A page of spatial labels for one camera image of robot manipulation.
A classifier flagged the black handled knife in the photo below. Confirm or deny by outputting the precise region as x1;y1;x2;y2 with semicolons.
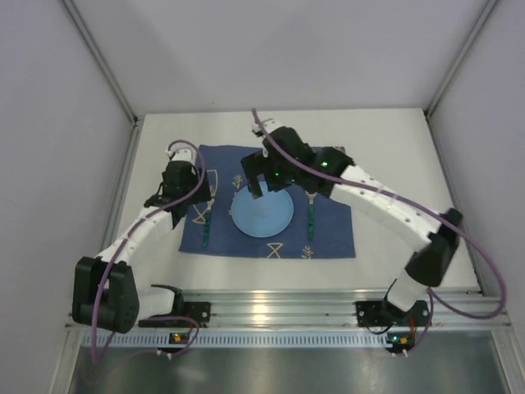
203;198;214;248

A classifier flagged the spoon with blue handle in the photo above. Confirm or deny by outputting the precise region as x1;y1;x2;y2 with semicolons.
305;192;317;241

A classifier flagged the blue plastic plate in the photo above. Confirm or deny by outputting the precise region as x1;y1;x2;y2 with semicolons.
231;182;294;238

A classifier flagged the blue cloth placemat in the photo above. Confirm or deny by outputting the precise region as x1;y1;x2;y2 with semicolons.
179;144;356;259

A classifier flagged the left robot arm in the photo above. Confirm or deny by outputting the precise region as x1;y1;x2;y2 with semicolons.
71;160;211;333

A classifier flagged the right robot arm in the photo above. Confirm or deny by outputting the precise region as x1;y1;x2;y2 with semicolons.
241;125;463;318

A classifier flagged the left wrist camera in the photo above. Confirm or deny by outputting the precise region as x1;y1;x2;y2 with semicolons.
167;148;196;164

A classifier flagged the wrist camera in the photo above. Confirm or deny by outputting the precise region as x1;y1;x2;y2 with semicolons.
167;148;196;164
252;118;284;138

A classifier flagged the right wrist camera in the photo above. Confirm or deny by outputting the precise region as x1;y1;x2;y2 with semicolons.
252;118;284;138

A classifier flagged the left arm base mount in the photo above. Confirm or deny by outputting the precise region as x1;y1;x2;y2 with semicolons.
138;301;212;328

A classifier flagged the aluminium rail beam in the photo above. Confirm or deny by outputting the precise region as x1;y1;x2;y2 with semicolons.
65;289;512;332

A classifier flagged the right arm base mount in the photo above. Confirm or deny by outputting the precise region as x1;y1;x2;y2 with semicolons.
355;300;430;328

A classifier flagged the perforated cable duct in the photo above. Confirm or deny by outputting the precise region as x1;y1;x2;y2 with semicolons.
96;330;413;348

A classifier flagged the left frame post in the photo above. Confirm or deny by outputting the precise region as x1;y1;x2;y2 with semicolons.
59;0;138;125

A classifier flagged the frame post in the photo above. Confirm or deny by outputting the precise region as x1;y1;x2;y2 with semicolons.
59;0;138;125
423;0;501;121

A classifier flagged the right frame post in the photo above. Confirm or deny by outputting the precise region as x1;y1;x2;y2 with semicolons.
423;0;501;121

